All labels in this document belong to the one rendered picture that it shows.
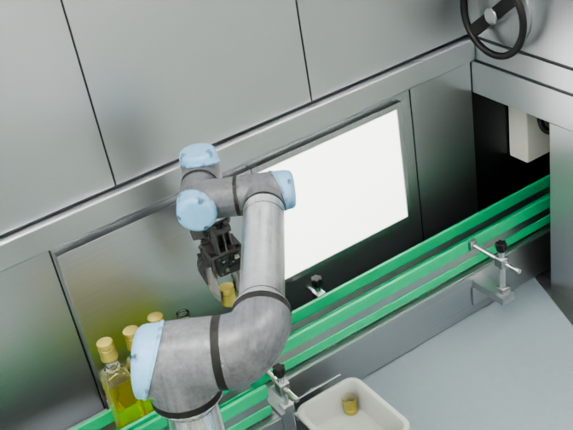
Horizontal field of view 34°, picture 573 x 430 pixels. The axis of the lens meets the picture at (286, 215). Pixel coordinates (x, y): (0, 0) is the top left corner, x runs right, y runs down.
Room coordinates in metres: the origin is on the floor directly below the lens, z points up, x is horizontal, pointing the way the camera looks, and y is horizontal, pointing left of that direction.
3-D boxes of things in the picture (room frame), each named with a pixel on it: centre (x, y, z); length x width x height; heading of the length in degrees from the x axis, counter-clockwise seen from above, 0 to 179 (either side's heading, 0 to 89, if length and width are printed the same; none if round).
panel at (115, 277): (1.84, 0.08, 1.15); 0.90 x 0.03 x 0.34; 117
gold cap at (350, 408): (1.60, -0.07, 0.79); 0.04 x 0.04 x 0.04
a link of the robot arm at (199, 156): (1.61, 0.15, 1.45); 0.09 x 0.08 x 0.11; 174
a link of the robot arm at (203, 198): (1.51, 0.14, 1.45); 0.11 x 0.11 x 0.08; 84
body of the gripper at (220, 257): (1.61, 0.14, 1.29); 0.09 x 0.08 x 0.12; 20
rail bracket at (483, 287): (1.84, -0.48, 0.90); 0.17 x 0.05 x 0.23; 27
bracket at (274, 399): (1.56, 0.10, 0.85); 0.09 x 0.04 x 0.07; 27
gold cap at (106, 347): (1.52, 0.41, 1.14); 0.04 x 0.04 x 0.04
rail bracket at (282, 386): (1.54, 0.09, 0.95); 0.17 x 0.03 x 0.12; 27
